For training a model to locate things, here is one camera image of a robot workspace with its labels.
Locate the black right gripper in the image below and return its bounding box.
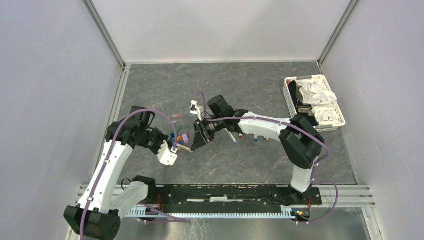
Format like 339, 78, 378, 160
191, 116, 225, 152

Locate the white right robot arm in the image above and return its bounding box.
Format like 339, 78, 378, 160
189, 95, 328, 204

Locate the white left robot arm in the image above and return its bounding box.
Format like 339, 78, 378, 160
63, 107, 178, 240

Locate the white marker teal cap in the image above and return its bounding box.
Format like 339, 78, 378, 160
225, 129, 238, 144

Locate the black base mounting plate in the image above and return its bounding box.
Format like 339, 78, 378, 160
143, 184, 323, 214

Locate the black printed t-shirt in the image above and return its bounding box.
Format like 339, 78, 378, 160
288, 80, 314, 117

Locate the white crumpled cloth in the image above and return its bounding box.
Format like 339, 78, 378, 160
296, 77, 339, 124

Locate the white perforated plastic basket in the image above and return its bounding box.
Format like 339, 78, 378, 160
282, 74, 346, 132

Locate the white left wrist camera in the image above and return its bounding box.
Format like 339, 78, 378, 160
156, 140, 178, 166

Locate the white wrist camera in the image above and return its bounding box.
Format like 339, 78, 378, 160
156, 140, 178, 166
189, 100, 204, 121

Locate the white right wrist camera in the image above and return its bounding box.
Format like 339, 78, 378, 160
189, 100, 204, 121

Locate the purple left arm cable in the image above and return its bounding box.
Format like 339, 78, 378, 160
79, 108, 188, 240

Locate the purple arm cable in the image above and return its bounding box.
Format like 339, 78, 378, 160
195, 92, 339, 225
79, 108, 188, 240

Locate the grey slotted cable duct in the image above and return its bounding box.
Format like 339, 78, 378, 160
126, 205, 296, 220

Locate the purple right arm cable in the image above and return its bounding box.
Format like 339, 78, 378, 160
195, 92, 339, 225

